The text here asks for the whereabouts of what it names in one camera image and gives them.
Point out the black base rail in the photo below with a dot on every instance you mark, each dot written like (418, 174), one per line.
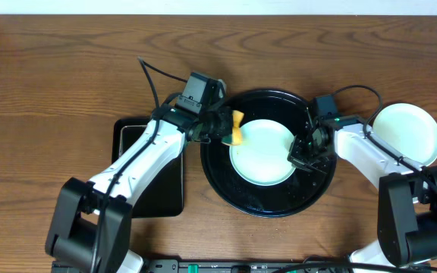
(174, 266)

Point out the green yellow sponge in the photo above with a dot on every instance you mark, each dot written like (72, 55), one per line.
(235, 137)

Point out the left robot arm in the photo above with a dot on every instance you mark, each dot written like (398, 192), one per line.
(90, 228)

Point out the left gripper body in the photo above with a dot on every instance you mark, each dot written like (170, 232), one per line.
(218, 123)

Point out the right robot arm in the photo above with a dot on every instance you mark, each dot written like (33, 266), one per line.
(407, 209)

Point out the black rectangular tray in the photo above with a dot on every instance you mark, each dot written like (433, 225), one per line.
(164, 197)

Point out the light blue plate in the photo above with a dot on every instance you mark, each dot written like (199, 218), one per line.
(262, 158)
(409, 129)

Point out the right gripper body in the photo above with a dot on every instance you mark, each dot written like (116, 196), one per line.
(309, 155)

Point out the round black tray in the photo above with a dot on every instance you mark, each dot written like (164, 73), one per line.
(299, 191)

